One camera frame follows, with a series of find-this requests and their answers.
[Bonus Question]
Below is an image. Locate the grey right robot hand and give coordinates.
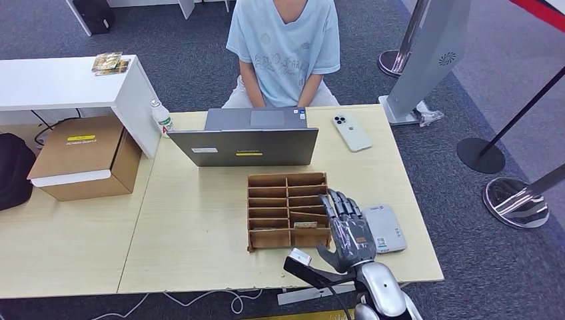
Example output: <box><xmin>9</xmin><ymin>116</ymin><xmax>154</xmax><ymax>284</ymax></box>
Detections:
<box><xmin>316</xmin><ymin>189</ymin><xmax>377</xmax><ymax>274</ymax></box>

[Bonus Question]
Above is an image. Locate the grey card reader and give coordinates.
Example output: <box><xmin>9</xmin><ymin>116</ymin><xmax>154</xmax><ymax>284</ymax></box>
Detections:
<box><xmin>362</xmin><ymin>203</ymin><xmax>408</xmax><ymax>255</ymax></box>

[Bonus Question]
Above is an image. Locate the wooden card organizer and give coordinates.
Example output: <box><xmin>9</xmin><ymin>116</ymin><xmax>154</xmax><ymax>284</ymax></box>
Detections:
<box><xmin>246</xmin><ymin>171</ymin><xmax>332</xmax><ymax>253</ymax></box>

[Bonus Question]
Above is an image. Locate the person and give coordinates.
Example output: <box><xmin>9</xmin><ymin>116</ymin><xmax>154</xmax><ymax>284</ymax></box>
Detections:
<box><xmin>222</xmin><ymin>0</ymin><xmax>342</xmax><ymax>109</ymax></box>

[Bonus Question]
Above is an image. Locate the dark card pack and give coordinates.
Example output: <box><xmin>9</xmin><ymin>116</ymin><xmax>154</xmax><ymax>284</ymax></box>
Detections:
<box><xmin>95</xmin><ymin>59</ymin><xmax>131</xmax><ymax>77</ymax></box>

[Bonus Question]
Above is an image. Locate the gold card stack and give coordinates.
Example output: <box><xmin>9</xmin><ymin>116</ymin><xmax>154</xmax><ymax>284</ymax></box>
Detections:
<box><xmin>91</xmin><ymin>52</ymin><xmax>123</xmax><ymax>73</ymax></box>

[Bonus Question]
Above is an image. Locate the yellow floor mat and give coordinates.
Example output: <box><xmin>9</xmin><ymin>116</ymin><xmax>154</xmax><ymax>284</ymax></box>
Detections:
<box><xmin>240</xmin><ymin>309</ymin><xmax>356</xmax><ymax>320</ymax></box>

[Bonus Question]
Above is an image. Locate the white smartphone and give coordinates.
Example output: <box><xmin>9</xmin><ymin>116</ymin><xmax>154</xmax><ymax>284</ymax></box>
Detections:
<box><xmin>330</xmin><ymin>112</ymin><xmax>373</xmax><ymax>153</ymax></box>

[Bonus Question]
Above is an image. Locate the grey laptop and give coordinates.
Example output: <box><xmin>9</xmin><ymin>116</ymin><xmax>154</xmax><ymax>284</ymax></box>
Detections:
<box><xmin>167</xmin><ymin>107</ymin><xmax>320</xmax><ymax>168</ymax></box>

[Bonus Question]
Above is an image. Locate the clear plastic wrap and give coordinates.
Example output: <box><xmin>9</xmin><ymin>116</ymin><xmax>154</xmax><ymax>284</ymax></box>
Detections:
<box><xmin>413</xmin><ymin>100</ymin><xmax>445</xmax><ymax>128</ymax></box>

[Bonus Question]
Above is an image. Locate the grey kiosk stand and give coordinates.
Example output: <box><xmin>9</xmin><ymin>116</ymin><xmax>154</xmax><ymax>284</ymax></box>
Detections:
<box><xmin>378</xmin><ymin>0</ymin><xmax>471</xmax><ymax>127</ymax></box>

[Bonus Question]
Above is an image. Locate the white plastic drink bottle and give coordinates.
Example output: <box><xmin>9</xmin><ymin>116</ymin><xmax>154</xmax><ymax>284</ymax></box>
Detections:
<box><xmin>149</xmin><ymin>99</ymin><xmax>175</xmax><ymax>139</ymax></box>

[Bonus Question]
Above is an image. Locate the brown cardboard box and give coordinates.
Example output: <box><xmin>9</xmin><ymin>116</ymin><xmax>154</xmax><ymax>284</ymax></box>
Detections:
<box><xmin>27</xmin><ymin>116</ymin><xmax>143</xmax><ymax>203</ymax></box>

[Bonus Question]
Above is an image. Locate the red barrier belt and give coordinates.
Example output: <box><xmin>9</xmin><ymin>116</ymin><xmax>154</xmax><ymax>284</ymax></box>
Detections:
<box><xmin>510</xmin><ymin>0</ymin><xmax>565</xmax><ymax>33</ymax></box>

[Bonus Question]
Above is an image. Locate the white side shelf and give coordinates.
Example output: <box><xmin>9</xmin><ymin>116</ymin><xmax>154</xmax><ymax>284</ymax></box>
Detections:
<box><xmin>0</xmin><ymin>55</ymin><xmax>161</xmax><ymax>160</ymax></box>

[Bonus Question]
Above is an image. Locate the black computer tower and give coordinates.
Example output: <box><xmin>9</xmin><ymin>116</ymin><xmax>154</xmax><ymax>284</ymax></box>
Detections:
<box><xmin>72</xmin><ymin>0</ymin><xmax>116</xmax><ymax>36</ymax></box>

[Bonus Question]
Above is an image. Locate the black bag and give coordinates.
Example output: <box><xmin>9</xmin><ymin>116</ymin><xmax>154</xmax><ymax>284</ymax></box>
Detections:
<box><xmin>0</xmin><ymin>133</ymin><xmax>37</xmax><ymax>212</ymax></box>

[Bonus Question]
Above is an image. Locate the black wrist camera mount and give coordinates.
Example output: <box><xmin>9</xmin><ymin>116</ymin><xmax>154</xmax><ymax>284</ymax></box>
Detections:
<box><xmin>283</xmin><ymin>256</ymin><xmax>358</xmax><ymax>290</ymax></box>

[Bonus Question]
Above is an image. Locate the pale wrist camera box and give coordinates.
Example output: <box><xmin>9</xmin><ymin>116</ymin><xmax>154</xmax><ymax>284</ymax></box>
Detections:
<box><xmin>288</xmin><ymin>248</ymin><xmax>312</xmax><ymax>267</ymax></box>

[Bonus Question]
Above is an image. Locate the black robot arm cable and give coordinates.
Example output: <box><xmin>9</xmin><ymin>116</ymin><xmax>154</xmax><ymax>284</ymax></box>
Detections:
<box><xmin>326</xmin><ymin>282</ymin><xmax>354</xmax><ymax>320</ymax></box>

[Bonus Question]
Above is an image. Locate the white metal bracket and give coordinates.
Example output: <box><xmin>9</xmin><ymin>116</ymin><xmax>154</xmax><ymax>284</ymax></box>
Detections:
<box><xmin>277</xmin><ymin>283</ymin><xmax>358</xmax><ymax>305</ymax></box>

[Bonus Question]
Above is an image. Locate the white cable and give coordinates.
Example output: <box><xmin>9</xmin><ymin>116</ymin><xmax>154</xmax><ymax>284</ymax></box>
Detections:
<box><xmin>90</xmin><ymin>289</ymin><xmax>263</xmax><ymax>320</ymax></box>

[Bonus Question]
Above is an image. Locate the black stanchion post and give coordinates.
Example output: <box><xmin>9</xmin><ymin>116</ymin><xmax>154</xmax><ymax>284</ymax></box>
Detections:
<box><xmin>456</xmin><ymin>66</ymin><xmax>565</xmax><ymax>175</ymax></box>

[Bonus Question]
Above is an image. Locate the chrome stanchion post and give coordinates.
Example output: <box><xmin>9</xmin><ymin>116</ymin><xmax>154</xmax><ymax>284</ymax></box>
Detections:
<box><xmin>378</xmin><ymin>0</ymin><xmax>429</xmax><ymax>78</ymax></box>
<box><xmin>482</xmin><ymin>163</ymin><xmax>565</xmax><ymax>229</ymax></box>

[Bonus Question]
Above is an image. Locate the white desk frame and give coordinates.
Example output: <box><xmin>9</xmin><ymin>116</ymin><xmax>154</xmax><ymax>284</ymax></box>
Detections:
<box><xmin>65</xmin><ymin>0</ymin><xmax>231</xmax><ymax>37</ymax></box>

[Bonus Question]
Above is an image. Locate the black floor cable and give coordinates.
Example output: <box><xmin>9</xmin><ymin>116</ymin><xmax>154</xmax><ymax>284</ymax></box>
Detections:
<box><xmin>28</xmin><ymin>108</ymin><xmax>83</xmax><ymax>147</ymax></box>

